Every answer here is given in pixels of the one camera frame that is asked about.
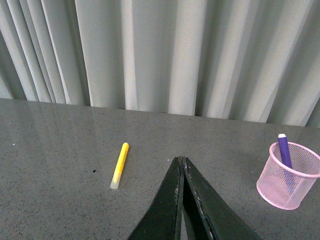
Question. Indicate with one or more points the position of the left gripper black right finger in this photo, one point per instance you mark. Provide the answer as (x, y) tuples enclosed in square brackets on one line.
[(207, 216)]

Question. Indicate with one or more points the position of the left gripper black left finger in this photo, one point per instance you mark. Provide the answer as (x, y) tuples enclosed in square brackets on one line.
[(163, 219)]

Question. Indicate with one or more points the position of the purple highlighter pen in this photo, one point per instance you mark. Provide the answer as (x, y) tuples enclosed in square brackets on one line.
[(286, 160)]

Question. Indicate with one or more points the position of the pink mesh cup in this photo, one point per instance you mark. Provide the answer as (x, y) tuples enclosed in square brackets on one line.
[(285, 187)]

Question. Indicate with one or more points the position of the yellow highlighter pen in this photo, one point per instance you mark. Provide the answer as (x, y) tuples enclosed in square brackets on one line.
[(119, 166)]

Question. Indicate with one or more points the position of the grey pleated curtain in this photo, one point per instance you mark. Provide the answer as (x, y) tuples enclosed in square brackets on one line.
[(249, 60)]

